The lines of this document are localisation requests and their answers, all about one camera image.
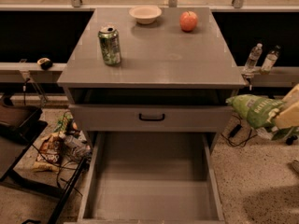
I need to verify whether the black yellow tape measure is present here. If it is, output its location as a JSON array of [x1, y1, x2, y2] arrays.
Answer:
[[37, 58, 53, 70]]

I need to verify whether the black power cable with adapter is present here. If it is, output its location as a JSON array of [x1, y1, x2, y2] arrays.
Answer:
[[220, 115, 258, 148]]

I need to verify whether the closed grey drawer front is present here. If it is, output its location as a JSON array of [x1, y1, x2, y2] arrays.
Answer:
[[69, 105, 232, 133]]

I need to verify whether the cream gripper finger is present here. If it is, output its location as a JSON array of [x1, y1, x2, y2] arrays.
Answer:
[[282, 84, 299, 107], [275, 103, 299, 129]]

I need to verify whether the open grey bottom drawer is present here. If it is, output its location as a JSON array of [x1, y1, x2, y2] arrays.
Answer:
[[78, 132, 225, 224]]

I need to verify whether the white paper bowl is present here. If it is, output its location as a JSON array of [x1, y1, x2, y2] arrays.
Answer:
[[129, 6, 162, 25]]

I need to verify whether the crumpled plastic bottle on floor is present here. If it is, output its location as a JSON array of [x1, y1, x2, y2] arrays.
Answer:
[[59, 133, 92, 161]]

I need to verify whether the black drawer handle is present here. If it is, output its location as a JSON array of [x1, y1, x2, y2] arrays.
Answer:
[[138, 113, 165, 122]]

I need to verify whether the green jalapeno chip bag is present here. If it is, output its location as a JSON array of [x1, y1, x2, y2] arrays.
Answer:
[[226, 94, 299, 140]]

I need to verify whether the dark brown tray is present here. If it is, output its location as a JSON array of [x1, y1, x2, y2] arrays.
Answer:
[[0, 104, 42, 140]]

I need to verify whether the clear water bottle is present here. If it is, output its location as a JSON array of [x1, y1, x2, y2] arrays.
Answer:
[[242, 43, 263, 76]]

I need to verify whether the red apple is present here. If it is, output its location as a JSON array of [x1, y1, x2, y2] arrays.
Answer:
[[179, 11, 198, 32]]

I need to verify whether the green soda can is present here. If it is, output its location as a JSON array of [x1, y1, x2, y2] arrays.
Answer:
[[98, 26, 121, 65]]

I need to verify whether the green snack bag on floor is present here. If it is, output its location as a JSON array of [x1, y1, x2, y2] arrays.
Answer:
[[54, 111, 73, 133]]

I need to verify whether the grey drawer cabinet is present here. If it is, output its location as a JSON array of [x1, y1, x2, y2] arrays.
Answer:
[[57, 6, 247, 224]]

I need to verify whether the brown snack bag on floor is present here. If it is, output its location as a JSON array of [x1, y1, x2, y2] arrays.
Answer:
[[33, 133, 63, 173]]

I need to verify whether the black wheeled stand leg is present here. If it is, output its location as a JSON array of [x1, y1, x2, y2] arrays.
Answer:
[[286, 135, 298, 146]]

